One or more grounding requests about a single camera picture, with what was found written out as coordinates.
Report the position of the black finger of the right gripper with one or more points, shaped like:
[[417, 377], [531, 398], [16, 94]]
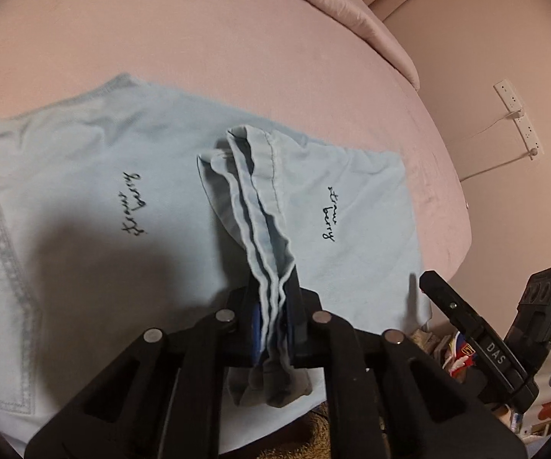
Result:
[[494, 358]]

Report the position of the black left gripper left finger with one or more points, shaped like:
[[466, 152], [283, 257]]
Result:
[[162, 396]]

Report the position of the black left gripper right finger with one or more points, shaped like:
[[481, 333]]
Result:
[[386, 397]]

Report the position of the light blue strawberry denim pants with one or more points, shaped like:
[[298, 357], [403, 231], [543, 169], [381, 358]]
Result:
[[135, 205]]

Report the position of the pink bed sheet mattress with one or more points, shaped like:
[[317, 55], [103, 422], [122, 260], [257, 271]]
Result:
[[286, 60]]

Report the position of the white wall power strip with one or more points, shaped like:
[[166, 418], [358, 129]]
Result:
[[517, 113]]

